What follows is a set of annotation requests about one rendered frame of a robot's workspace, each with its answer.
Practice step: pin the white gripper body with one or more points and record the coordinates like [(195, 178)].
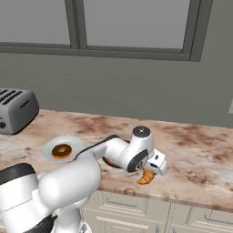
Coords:
[(160, 167)]

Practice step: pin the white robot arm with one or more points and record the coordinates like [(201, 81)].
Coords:
[(69, 182)]

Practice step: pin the orange croissant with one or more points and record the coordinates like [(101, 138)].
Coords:
[(146, 177)]

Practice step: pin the cream drawer front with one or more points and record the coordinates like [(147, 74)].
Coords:
[(121, 223), (133, 204), (200, 220)]

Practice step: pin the dark red rimmed plate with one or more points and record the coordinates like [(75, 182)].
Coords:
[(109, 162)]

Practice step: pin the brown glazed donut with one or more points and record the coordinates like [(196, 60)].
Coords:
[(61, 151)]

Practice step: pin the white round plate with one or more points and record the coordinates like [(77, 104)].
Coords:
[(50, 148)]

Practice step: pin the grey framed window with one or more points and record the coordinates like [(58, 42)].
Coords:
[(130, 51)]

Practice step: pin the grey metal toaster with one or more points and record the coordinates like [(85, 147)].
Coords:
[(15, 112)]

